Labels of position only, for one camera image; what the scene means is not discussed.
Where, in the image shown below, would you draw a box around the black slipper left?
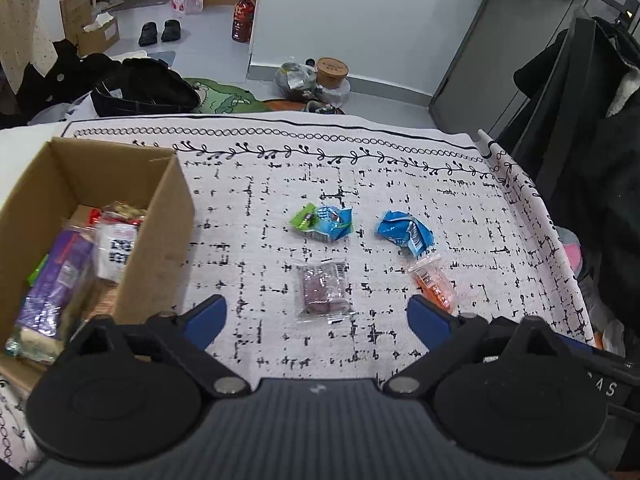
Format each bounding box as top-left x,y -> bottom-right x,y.
138,22 -> 157,48

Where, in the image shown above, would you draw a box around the hanging dark clothes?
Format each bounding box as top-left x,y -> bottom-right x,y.
498,16 -> 639,327

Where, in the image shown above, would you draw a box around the purple wafer snack packet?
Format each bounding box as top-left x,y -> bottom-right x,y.
4,226 -> 94,364

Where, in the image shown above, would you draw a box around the sneakers on orange mat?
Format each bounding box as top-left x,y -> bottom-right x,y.
304,100 -> 344,115

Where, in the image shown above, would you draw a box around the red snack packet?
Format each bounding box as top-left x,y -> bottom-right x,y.
88,208 -> 102,226

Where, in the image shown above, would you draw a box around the bright green snack bag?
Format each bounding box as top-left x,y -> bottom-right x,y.
27,255 -> 49,287

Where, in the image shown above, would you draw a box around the orange candy clear bag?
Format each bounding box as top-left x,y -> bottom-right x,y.
409,254 -> 457,313

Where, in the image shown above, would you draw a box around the black bag on floor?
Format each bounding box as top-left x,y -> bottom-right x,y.
91,58 -> 201,117

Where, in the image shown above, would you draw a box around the clear plastic bag clutter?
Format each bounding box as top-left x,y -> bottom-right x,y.
273,62 -> 317,102

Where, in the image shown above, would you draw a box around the wooden lidded jar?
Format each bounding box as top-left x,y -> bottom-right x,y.
316,58 -> 348,89

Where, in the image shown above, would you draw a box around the patterned white bed cloth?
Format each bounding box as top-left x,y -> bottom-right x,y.
1,114 -> 600,479

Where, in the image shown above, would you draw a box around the dark purple clear-wrapped snack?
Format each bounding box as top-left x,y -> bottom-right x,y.
295,259 -> 354,324

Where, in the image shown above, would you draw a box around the blue crumpled snack packet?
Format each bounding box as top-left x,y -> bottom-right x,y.
376,210 -> 434,259

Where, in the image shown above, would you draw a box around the light blue snack packet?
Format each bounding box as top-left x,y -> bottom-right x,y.
305,205 -> 352,243

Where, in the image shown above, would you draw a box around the brown cardboard box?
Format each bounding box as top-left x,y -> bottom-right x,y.
1,138 -> 194,391

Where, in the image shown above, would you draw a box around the green dinosaur rug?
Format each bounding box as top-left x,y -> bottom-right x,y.
186,78 -> 271,114

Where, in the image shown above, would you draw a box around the open cardboard box floor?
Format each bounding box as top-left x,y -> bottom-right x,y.
78,12 -> 119,56

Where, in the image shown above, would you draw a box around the green small snack packet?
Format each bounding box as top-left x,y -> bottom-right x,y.
290,204 -> 317,232

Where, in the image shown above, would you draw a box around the wooden table with cloth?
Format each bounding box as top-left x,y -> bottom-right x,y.
0,0 -> 58,93

